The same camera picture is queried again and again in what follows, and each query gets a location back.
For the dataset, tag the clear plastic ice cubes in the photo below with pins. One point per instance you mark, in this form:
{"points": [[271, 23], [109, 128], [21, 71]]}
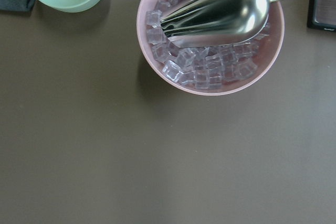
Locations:
{"points": [[200, 68]]}

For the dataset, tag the black framed tray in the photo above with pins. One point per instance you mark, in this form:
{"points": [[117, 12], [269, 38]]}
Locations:
{"points": [[321, 15]]}

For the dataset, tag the pink bowl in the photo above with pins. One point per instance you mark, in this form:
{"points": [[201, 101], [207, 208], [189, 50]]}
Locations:
{"points": [[268, 53]]}

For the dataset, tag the metal ice scoop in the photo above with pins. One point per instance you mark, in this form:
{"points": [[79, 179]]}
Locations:
{"points": [[200, 23]]}

